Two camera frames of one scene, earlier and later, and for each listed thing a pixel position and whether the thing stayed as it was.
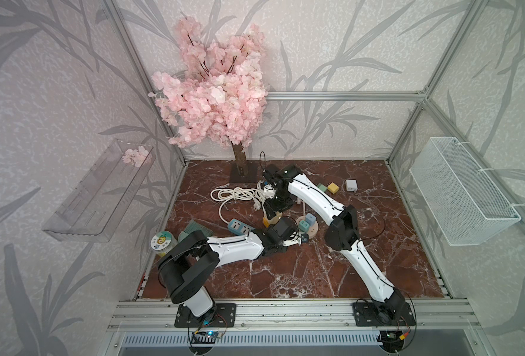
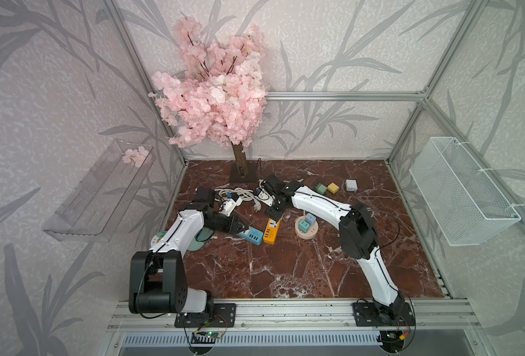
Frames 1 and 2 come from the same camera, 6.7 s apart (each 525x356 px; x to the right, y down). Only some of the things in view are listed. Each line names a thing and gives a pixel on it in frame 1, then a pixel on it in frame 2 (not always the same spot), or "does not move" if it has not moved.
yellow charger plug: x=332 y=188 does not move
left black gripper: x=282 y=251 to x=231 y=225
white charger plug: x=351 y=185 does not move
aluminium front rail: x=295 y=315 does not move
